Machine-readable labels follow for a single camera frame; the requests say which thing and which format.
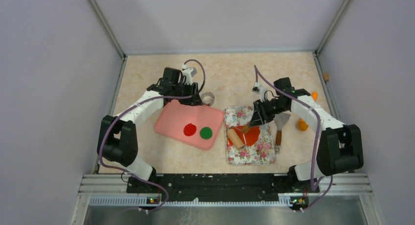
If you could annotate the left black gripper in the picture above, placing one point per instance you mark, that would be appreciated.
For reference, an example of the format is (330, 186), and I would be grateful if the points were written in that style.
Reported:
(194, 101)

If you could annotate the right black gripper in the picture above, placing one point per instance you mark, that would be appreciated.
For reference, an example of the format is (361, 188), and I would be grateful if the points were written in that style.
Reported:
(261, 116)

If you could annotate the orange-red dough piece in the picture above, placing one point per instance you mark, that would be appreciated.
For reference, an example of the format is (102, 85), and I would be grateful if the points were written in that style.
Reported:
(253, 135)

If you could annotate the pink plastic tray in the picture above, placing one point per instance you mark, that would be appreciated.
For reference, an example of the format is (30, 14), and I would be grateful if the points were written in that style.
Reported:
(196, 126)

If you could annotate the wooden rolling pin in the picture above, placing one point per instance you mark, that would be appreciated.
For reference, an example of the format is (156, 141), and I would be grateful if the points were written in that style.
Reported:
(237, 136)

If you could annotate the floral patterned tray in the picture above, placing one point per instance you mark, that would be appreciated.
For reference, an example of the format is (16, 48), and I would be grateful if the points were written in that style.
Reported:
(259, 147)

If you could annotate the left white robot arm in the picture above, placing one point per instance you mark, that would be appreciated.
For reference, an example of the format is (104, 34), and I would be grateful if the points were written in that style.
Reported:
(118, 142)

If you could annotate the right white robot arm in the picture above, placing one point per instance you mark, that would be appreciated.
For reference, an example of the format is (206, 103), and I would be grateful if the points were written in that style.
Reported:
(338, 147)

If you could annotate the red dough disc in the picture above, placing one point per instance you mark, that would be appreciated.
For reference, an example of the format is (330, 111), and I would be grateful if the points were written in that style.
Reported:
(189, 129)

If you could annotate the green dough disc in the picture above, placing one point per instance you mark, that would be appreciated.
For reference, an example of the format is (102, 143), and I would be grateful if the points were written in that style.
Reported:
(206, 133)

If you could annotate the small wooden cork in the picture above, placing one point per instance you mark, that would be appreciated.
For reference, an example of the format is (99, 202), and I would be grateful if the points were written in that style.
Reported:
(325, 77)

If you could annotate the metal scraper wooden handle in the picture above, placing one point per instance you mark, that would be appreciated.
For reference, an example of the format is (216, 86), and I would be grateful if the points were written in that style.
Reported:
(280, 121)

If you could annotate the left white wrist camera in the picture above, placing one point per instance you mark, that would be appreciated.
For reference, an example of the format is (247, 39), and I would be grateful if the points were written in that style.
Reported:
(188, 74)

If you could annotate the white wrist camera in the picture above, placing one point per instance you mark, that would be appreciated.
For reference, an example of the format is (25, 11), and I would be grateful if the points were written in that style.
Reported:
(188, 74)
(260, 90)

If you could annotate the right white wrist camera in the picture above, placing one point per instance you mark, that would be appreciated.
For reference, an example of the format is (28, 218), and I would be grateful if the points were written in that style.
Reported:
(260, 90)

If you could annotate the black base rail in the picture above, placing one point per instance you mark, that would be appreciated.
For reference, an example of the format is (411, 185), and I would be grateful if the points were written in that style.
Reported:
(219, 187)

